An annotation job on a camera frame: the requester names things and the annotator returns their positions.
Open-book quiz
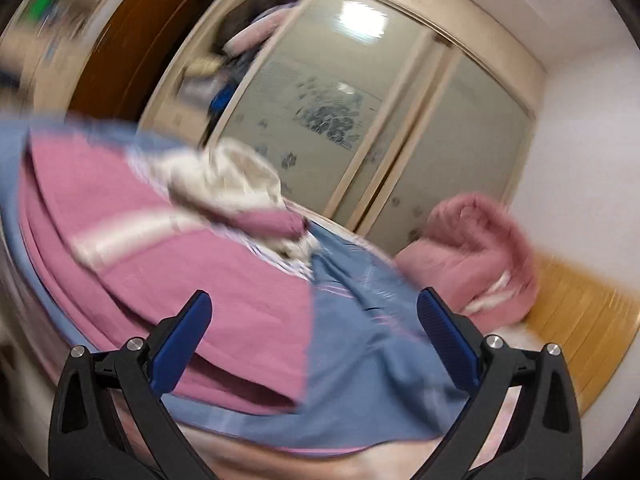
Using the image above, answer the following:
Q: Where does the blue garment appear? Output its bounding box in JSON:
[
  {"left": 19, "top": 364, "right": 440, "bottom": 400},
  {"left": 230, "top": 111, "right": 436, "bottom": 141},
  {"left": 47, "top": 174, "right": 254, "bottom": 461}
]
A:
[{"left": 209, "top": 81, "right": 237, "bottom": 115}]

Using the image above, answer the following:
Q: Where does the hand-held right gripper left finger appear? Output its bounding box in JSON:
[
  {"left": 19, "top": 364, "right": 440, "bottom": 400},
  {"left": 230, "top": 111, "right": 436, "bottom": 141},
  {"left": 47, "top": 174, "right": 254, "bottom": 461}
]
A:
[{"left": 47, "top": 289, "right": 217, "bottom": 480}]

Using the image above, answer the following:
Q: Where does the pink hanging garment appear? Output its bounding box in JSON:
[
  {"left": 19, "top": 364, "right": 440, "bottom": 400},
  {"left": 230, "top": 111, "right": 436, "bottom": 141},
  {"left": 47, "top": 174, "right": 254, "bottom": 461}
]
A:
[{"left": 222, "top": 4, "right": 297, "bottom": 54}]

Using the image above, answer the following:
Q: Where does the pink folded quilt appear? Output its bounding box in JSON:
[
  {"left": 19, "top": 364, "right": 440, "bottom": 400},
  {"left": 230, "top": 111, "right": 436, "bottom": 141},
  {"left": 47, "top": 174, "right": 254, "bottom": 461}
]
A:
[{"left": 395, "top": 192, "right": 542, "bottom": 332}]

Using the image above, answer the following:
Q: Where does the brown wooden door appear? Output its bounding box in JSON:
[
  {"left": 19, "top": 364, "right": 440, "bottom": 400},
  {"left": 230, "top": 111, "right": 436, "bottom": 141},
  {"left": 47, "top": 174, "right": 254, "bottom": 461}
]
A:
[{"left": 67, "top": 0, "right": 212, "bottom": 122}]

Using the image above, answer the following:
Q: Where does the beige crumpled cloth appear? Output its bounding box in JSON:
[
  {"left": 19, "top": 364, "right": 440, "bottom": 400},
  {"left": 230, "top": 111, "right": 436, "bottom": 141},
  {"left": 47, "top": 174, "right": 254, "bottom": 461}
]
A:
[{"left": 184, "top": 54, "right": 222, "bottom": 77}]

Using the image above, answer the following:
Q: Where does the beige bookshelf cabinet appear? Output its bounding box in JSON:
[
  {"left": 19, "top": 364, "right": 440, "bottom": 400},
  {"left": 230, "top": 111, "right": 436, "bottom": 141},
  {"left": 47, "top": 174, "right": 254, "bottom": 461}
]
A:
[{"left": 0, "top": 0, "right": 137, "bottom": 107}]

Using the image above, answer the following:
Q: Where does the pink and cream hooded jacket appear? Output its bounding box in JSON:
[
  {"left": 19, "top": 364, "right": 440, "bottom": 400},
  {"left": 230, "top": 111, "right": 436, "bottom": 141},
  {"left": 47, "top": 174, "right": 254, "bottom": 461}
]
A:
[{"left": 17, "top": 130, "right": 321, "bottom": 416}]

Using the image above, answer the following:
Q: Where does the blue striped blanket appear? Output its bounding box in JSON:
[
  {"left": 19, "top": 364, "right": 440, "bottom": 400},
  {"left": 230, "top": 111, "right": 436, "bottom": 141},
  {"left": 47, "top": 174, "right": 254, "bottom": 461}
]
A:
[{"left": 0, "top": 115, "right": 478, "bottom": 452}]

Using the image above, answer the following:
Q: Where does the beige sliding door wardrobe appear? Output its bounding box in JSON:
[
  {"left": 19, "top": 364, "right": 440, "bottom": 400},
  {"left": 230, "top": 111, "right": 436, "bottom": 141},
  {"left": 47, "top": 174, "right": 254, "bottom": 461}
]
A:
[{"left": 137, "top": 0, "right": 547, "bottom": 257}]

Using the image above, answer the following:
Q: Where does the wooden headboard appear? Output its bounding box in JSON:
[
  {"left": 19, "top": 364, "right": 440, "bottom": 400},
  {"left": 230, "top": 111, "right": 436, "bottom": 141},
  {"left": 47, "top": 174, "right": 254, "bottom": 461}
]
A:
[{"left": 524, "top": 252, "right": 640, "bottom": 412}]

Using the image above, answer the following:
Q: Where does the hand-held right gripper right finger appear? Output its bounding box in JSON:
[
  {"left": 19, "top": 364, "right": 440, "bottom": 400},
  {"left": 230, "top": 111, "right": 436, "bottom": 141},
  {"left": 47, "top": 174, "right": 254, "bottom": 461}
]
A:
[{"left": 416, "top": 287, "right": 584, "bottom": 480}]

